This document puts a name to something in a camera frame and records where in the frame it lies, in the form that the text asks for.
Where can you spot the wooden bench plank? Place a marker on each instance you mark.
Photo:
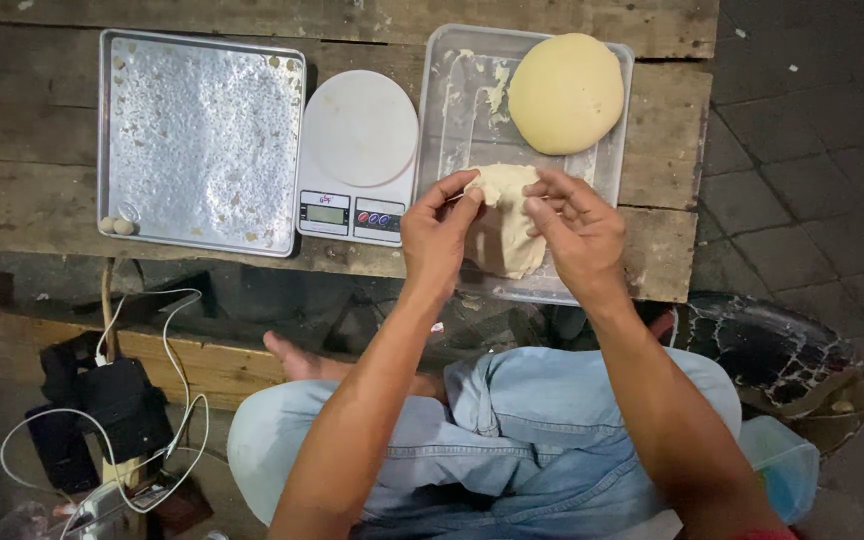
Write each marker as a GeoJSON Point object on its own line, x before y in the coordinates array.
{"type": "Point", "coordinates": [207, 367]}

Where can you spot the clear plastic tray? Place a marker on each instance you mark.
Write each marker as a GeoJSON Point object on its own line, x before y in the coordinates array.
{"type": "Point", "coordinates": [469, 120]}

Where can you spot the white digital kitchen scale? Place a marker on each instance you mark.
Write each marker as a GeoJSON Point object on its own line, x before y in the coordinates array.
{"type": "Point", "coordinates": [361, 131]}

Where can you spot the small dough ball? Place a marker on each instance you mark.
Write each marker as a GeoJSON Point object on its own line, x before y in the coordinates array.
{"type": "Point", "coordinates": [124, 227]}
{"type": "Point", "coordinates": [107, 223]}

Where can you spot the person's bare foot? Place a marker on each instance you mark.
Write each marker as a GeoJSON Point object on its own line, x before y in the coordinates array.
{"type": "Point", "coordinates": [304, 364]}

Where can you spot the person's left hand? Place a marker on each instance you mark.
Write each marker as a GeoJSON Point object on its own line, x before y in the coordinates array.
{"type": "Point", "coordinates": [432, 240]}

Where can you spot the person's right hand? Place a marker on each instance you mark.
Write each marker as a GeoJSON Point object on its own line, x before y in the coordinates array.
{"type": "Point", "coordinates": [586, 240]}

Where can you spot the clear blue plastic bag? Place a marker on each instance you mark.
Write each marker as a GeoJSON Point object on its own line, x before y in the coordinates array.
{"type": "Point", "coordinates": [788, 465]}

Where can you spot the cracked black stool seat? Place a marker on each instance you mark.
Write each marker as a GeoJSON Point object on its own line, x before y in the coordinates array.
{"type": "Point", "coordinates": [769, 360]}

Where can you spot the person's light blue jeans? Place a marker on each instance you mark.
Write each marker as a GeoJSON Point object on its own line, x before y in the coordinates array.
{"type": "Point", "coordinates": [522, 435]}

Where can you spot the square metal baking tray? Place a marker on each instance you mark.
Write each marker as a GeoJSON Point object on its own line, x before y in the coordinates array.
{"type": "Point", "coordinates": [199, 135]}

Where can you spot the stretched dough piece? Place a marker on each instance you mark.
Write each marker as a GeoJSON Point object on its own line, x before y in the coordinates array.
{"type": "Point", "coordinates": [505, 232]}

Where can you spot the grey phone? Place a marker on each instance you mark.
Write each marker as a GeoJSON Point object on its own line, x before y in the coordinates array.
{"type": "Point", "coordinates": [113, 506]}

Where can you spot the black bag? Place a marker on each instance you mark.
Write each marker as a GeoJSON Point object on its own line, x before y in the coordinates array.
{"type": "Point", "coordinates": [121, 409]}

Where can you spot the large round dough mound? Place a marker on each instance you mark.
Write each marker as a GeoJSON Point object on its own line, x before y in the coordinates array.
{"type": "Point", "coordinates": [565, 94]}

